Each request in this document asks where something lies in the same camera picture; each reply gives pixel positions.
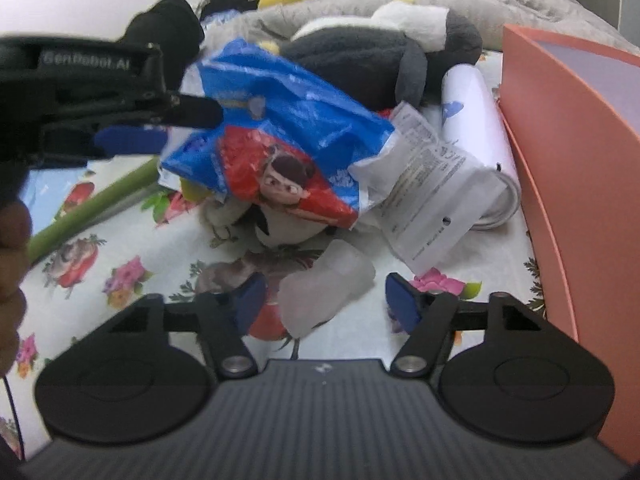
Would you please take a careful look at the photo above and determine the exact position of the floral bed sheet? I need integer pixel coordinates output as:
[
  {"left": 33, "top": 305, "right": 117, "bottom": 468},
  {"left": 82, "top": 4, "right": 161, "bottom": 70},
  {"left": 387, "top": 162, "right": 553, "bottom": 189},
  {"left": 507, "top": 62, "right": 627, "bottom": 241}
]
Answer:
[{"left": 1, "top": 158, "right": 546, "bottom": 458}]

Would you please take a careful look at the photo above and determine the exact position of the small panda plush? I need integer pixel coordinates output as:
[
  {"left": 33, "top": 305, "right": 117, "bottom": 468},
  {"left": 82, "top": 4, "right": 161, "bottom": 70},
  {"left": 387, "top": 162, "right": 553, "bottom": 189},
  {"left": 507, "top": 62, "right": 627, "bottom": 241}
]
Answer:
[{"left": 202, "top": 197, "right": 335, "bottom": 248}]

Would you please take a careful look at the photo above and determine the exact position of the person's left hand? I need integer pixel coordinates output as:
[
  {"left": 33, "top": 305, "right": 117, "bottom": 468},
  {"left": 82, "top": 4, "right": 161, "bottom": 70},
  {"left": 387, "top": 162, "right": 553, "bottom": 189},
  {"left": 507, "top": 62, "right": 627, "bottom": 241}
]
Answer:
[{"left": 0, "top": 200, "right": 32, "bottom": 377}]

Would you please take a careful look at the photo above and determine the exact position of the clear labelled plastic packet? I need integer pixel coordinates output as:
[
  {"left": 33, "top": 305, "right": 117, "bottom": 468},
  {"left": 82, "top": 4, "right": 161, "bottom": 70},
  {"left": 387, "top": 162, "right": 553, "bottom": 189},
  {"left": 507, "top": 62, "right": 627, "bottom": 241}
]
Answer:
[{"left": 358, "top": 102, "right": 506, "bottom": 274}]

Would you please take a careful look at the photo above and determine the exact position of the black clothing pile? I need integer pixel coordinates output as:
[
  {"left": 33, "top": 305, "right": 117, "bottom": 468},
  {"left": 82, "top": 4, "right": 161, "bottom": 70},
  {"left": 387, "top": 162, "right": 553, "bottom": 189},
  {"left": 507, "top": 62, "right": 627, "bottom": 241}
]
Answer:
[{"left": 119, "top": 0, "right": 258, "bottom": 90}]

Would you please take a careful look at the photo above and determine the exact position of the blue red snack bag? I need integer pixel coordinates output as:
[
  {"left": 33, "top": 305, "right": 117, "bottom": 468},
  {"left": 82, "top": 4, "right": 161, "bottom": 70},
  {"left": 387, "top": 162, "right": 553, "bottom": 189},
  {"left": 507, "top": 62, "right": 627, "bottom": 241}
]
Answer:
[{"left": 160, "top": 39, "right": 404, "bottom": 228}]

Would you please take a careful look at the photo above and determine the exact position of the green back massager brush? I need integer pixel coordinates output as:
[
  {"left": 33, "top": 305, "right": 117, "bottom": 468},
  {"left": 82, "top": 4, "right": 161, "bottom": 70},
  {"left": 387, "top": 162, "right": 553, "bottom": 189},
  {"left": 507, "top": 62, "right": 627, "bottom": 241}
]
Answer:
[{"left": 27, "top": 156, "right": 158, "bottom": 266}]

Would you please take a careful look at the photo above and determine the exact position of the pink cardboard box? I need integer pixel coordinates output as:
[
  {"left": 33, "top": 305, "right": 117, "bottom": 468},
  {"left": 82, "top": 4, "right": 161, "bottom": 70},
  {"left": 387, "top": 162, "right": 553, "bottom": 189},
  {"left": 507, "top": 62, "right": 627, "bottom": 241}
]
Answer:
[{"left": 499, "top": 25, "right": 639, "bottom": 462}]

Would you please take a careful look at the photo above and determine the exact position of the grey white penguin plush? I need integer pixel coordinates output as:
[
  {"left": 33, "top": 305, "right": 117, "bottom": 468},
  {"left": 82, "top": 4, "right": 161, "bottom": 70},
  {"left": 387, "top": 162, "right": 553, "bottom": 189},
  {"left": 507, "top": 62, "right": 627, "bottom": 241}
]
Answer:
[{"left": 258, "top": 0, "right": 483, "bottom": 112}]

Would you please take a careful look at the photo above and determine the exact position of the grey duvet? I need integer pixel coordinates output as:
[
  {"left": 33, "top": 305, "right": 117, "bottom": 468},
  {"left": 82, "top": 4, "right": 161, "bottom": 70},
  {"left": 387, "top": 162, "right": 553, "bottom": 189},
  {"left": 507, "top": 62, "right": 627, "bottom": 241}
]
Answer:
[{"left": 202, "top": 0, "right": 639, "bottom": 54}]

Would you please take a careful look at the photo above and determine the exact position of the white spray can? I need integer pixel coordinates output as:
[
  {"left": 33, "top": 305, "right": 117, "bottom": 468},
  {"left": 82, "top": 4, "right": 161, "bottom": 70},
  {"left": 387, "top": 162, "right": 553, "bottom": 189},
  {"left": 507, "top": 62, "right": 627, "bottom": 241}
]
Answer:
[{"left": 442, "top": 64, "right": 522, "bottom": 230}]

